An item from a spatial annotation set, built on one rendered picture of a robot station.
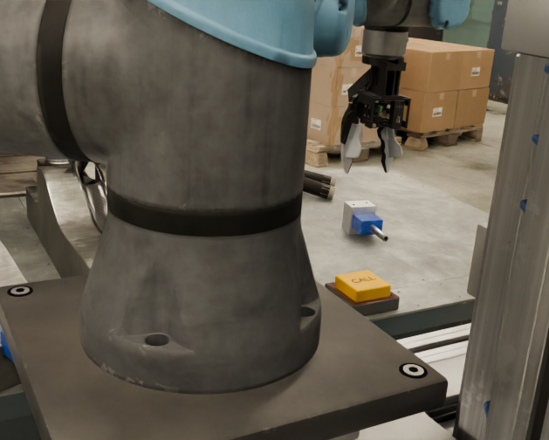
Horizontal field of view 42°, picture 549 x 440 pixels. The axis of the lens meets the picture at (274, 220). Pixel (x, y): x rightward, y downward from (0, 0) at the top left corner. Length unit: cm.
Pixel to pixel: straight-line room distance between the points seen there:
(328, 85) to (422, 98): 96
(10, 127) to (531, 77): 30
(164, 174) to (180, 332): 9
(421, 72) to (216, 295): 520
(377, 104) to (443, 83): 443
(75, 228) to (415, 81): 466
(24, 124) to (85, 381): 14
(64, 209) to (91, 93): 75
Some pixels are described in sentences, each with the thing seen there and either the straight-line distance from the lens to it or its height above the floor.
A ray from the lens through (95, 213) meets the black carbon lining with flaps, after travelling 113.
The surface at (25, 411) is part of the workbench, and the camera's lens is 89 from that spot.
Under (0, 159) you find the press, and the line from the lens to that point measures 186.
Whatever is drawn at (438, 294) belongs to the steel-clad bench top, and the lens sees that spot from 114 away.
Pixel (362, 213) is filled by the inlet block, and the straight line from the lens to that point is 134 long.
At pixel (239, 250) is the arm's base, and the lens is 39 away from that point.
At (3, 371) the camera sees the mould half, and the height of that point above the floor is 82.
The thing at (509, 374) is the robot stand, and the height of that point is 106.
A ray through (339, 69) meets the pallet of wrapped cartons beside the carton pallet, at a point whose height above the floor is 66.
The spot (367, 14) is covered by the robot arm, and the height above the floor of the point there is 120.
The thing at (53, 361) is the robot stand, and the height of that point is 104.
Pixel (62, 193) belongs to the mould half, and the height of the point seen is 91.
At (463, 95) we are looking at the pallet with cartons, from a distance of 589.
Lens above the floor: 126
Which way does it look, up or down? 19 degrees down
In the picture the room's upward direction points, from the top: 4 degrees clockwise
